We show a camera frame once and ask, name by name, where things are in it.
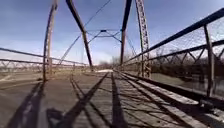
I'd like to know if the river water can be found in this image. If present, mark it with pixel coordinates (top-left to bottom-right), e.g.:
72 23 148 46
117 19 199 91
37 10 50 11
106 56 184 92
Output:
146 71 224 98

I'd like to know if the weathered wooden plank bridge deck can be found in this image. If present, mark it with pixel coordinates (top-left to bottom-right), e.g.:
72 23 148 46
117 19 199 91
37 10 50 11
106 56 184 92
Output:
0 69 224 128

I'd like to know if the row of bare trees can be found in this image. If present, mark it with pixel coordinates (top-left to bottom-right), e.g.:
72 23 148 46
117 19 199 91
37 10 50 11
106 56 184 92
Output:
98 46 224 78

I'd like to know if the rusty metal lattice railing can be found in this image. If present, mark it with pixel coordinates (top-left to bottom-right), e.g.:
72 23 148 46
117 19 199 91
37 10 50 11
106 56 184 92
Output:
0 46 94 76

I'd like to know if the rusty steel bridge truss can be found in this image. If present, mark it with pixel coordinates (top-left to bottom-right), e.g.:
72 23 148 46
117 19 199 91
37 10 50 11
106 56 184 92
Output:
42 0 153 83

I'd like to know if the pale concrete road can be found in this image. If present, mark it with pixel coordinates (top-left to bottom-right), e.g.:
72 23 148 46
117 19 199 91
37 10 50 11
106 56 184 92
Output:
95 68 115 74

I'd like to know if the flat brown field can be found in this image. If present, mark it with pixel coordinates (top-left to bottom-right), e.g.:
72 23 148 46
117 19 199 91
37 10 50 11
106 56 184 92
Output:
0 70 45 83

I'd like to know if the raised timber kerb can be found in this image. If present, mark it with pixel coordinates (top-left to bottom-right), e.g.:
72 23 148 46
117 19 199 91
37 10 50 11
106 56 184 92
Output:
114 69 224 118

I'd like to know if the dark metal lattice railing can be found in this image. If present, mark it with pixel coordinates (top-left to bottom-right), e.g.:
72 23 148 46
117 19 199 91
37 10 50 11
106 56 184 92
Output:
114 7 224 100

